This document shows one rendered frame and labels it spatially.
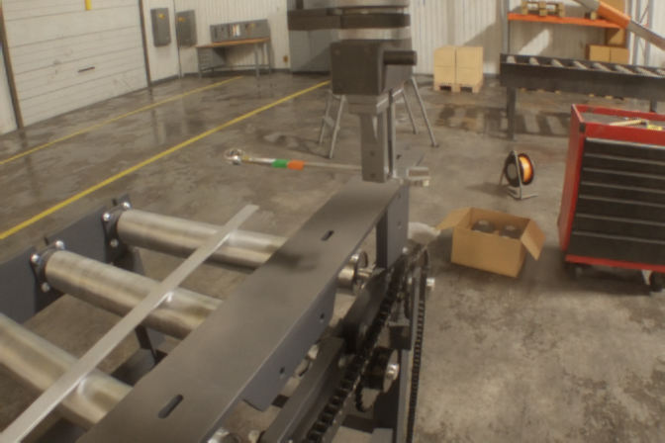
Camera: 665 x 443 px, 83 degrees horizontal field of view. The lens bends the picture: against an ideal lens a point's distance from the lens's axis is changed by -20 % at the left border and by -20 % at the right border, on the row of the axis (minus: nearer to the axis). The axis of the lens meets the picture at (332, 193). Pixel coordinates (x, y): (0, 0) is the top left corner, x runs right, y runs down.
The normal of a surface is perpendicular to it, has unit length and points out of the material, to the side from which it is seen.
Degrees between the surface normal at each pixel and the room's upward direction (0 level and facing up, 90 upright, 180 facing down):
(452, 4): 90
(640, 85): 90
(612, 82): 90
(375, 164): 90
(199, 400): 0
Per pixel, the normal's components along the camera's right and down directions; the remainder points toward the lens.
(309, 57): -0.39, 0.37
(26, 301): 0.92, 0.11
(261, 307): -0.05, -0.92
